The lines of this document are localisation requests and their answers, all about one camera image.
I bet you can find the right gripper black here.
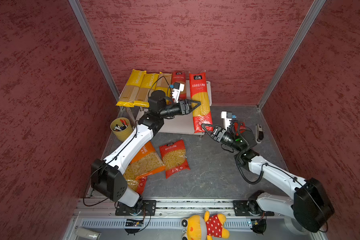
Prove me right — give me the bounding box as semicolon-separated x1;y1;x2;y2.
202;123;243;152

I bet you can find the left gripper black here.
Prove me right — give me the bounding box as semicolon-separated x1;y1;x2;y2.
159;99;201;118

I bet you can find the red spaghetti pack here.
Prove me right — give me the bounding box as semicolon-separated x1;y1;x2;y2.
233;121;247;135
172;71;187;97
189;71;213;133

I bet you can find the yellow spaghetti pack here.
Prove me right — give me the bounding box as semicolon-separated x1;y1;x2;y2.
134;73;159;108
117;70;147;108
155;72;172;97

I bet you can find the red macaroni bag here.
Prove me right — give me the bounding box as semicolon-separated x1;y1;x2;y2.
127;177;147;195
159;140;190;179

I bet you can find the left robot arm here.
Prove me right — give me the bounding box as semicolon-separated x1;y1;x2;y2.
89;90;201;209

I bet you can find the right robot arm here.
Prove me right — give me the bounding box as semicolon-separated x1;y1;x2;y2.
201;124;335;233

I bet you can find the white two-tier shelf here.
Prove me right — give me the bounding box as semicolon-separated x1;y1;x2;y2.
119;77;213;136

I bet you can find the small white black device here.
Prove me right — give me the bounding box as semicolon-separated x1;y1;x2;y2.
256;124;264;144

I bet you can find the orange macaroni bag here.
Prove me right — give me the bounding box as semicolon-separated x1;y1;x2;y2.
124;142;165;181

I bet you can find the yellow pen cup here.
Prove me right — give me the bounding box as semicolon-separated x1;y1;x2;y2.
110;117;134;142

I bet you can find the yellow plush toy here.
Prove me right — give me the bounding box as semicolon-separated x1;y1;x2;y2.
181;211;230;240

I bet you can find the clear tape roll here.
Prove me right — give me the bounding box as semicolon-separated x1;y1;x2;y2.
284;218;308;235

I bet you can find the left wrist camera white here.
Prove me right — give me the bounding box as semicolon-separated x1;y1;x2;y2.
170;82;186;103

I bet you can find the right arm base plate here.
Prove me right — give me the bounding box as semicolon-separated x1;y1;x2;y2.
233;200;275;217

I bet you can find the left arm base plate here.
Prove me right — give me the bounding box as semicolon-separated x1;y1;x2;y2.
115;200;157;217

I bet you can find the left aluminium corner post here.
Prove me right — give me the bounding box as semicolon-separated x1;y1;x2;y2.
69;0;120;101

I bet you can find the aluminium corner post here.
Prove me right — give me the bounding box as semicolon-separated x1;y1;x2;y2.
257;0;326;112
69;0;120;101

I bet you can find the grey cylinder on rail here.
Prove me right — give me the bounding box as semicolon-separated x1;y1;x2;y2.
75;228;101;240

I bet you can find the right aluminium corner post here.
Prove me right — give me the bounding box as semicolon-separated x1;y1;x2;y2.
257;0;326;112

